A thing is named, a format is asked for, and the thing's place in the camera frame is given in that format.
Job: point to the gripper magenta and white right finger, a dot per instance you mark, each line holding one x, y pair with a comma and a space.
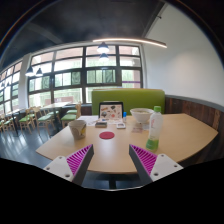
151, 167

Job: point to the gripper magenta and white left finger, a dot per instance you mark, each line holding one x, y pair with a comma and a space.
73, 167

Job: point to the clear green-capped water bottle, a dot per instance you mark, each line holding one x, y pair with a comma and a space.
155, 126

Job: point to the small card on table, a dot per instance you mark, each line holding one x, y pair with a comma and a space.
137, 129

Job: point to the beige paper cup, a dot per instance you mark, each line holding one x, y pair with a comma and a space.
78, 129

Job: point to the round red coaster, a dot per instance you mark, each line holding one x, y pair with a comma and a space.
106, 135

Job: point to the white papers on table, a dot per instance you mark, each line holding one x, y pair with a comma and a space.
89, 119

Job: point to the small black box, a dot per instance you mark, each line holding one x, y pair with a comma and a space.
101, 124

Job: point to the white bowl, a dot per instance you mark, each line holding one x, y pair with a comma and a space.
142, 115

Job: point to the wooden chair near bench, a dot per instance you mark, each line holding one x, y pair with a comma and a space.
71, 115

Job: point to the wooden chair green seat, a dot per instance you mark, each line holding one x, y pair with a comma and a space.
42, 121
27, 122

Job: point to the small blue-capped bottle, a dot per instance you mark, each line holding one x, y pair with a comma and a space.
124, 116

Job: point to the wooden chair green seat left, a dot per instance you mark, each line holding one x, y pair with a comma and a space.
27, 122

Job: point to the tablet with colourful screen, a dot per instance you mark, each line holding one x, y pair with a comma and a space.
111, 110

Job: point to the green bench backrest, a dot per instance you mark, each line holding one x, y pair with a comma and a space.
130, 97

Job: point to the pendant lamp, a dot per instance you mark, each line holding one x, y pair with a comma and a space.
39, 72
29, 72
103, 57
103, 48

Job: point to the pendant lamp far left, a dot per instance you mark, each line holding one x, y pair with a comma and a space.
29, 72

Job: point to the pendant lamp rear centre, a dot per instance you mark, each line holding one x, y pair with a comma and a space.
103, 57

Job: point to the pendant lamp front centre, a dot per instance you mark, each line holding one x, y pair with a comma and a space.
103, 48

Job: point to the long linear ceiling light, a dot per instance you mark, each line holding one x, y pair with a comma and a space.
134, 40

